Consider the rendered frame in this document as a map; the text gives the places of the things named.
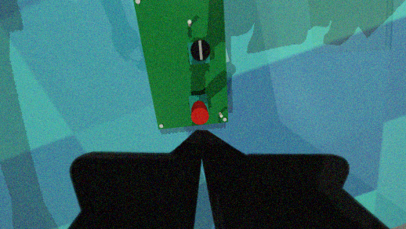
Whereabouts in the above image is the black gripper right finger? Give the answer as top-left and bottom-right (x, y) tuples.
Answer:
(202, 130), (350, 229)

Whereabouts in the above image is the green circuit board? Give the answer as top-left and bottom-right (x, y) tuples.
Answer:
(133, 0), (228, 129)

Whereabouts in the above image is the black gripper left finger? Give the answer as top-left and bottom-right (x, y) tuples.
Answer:
(70, 130), (203, 229)

